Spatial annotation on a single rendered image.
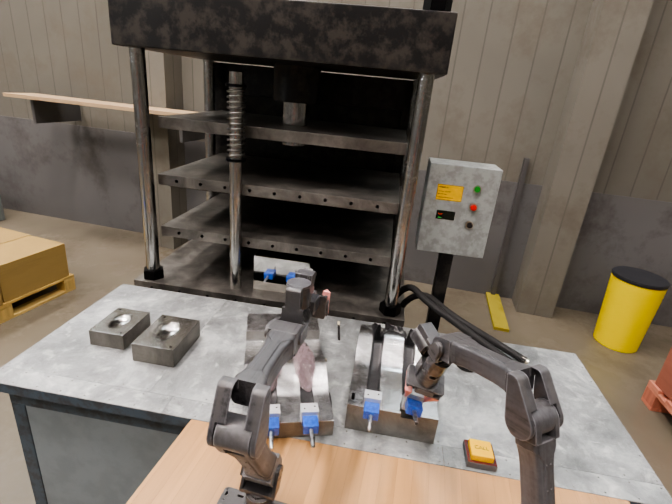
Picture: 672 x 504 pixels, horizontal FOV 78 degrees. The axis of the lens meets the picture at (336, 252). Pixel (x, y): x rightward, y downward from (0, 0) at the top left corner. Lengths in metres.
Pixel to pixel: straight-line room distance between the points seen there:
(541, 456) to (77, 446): 1.42
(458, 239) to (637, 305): 2.15
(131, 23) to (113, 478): 1.66
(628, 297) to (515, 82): 1.89
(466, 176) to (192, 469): 1.45
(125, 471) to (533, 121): 3.61
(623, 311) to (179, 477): 3.35
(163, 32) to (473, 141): 2.75
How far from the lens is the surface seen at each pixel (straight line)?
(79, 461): 1.82
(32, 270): 3.77
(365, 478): 1.23
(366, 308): 1.98
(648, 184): 4.32
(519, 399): 0.91
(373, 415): 1.25
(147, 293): 2.06
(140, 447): 1.63
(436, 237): 1.94
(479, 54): 3.93
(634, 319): 3.91
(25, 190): 6.16
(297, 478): 1.22
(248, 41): 1.78
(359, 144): 1.82
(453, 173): 1.88
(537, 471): 0.98
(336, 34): 1.70
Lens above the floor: 1.73
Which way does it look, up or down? 21 degrees down
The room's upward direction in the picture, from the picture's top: 6 degrees clockwise
